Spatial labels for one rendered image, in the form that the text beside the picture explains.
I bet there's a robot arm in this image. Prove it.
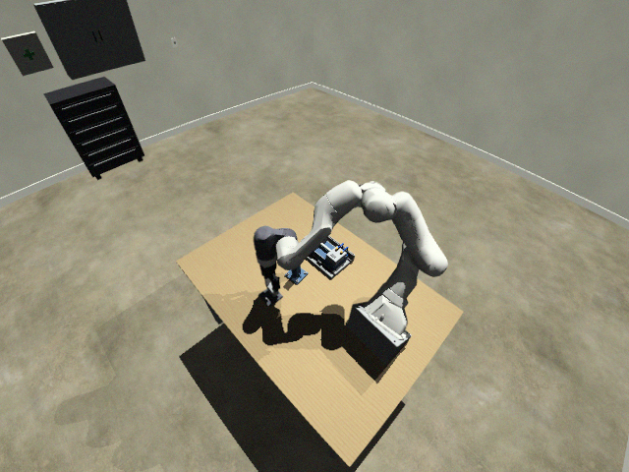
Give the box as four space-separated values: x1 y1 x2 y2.
254 181 448 340

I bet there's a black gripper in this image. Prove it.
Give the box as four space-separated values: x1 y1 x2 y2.
260 263 280 296

